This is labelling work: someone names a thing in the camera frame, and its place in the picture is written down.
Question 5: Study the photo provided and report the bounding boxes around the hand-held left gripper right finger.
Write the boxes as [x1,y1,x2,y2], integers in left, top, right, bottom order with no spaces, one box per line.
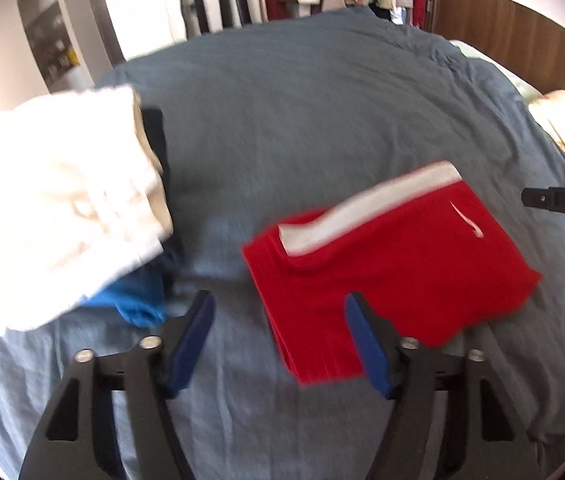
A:
[344,291,549,480]

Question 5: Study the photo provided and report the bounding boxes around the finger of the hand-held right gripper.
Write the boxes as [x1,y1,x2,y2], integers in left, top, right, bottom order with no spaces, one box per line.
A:
[521,186,565,220]

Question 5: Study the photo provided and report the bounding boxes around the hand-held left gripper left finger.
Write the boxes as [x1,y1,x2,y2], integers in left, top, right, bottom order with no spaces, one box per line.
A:
[18,290,216,480]

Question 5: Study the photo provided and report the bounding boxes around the red pants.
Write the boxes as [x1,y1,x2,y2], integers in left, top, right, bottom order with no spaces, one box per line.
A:
[241,160,543,386]

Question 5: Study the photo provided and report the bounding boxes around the blue cloth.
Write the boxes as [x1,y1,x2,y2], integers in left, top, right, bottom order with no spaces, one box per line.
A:
[82,260,176,327]

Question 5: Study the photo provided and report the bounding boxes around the grey bed sheet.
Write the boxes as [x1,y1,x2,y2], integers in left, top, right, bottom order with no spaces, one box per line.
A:
[0,9,565,480]

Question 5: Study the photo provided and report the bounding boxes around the wooden headboard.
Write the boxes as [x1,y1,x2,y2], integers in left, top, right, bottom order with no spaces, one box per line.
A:
[421,0,565,111]

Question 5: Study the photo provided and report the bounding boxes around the white folded cloth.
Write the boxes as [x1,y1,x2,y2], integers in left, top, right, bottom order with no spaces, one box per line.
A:
[0,85,174,339]

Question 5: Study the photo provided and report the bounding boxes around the dark navy cloth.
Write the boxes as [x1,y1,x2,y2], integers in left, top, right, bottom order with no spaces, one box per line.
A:
[141,106,173,196]

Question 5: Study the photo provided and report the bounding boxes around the arched wall shelf niche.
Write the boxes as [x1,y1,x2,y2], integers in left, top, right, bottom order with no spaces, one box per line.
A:
[16,0,94,92]

